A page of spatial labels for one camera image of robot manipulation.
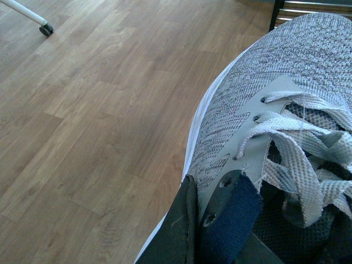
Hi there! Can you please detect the white chair leg with caster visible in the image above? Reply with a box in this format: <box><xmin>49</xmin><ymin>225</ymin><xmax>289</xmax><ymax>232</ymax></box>
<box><xmin>1</xmin><ymin>0</ymin><xmax>54</xmax><ymax>37</ymax></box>

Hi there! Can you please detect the grey sneaker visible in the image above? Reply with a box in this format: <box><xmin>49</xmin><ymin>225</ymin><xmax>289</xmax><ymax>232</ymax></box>
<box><xmin>134</xmin><ymin>12</ymin><xmax>352</xmax><ymax>264</ymax></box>

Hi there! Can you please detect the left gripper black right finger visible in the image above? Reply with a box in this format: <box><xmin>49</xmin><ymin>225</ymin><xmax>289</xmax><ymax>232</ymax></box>
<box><xmin>198</xmin><ymin>169</ymin><xmax>285</xmax><ymax>264</ymax></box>

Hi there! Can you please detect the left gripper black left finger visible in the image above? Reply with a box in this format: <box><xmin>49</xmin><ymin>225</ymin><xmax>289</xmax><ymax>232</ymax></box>
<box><xmin>136</xmin><ymin>174</ymin><xmax>197</xmax><ymax>263</ymax></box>

